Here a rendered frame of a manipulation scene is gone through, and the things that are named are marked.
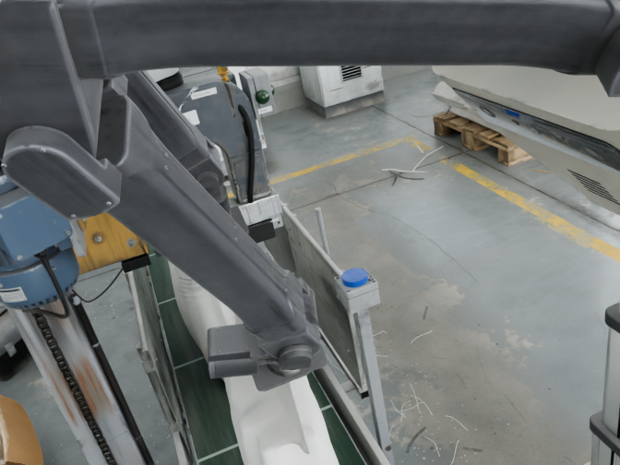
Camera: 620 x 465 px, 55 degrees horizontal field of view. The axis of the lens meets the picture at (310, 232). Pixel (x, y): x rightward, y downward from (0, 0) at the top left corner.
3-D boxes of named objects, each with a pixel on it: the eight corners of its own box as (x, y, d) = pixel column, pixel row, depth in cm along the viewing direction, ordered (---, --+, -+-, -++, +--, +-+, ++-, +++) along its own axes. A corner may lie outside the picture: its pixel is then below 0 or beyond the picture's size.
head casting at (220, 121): (274, 195, 134) (243, 62, 120) (166, 230, 128) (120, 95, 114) (241, 156, 159) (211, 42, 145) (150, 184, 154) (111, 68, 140)
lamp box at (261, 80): (277, 114, 127) (268, 72, 122) (256, 120, 126) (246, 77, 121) (267, 106, 133) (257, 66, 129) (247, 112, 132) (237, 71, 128)
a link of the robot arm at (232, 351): (314, 354, 64) (304, 282, 68) (204, 363, 62) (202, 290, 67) (306, 391, 74) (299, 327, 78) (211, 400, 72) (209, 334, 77)
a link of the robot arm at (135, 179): (57, 133, 31) (77, 3, 37) (-29, 167, 33) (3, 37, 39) (330, 369, 66) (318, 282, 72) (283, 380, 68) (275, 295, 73)
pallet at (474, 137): (659, 111, 394) (661, 90, 387) (508, 167, 364) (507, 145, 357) (567, 88, 463) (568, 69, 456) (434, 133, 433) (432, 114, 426)
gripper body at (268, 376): (242, 347, 83) (241, 340, 76) (310, 321, 85) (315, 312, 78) (257, 393, 81) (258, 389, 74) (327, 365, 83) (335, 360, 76)
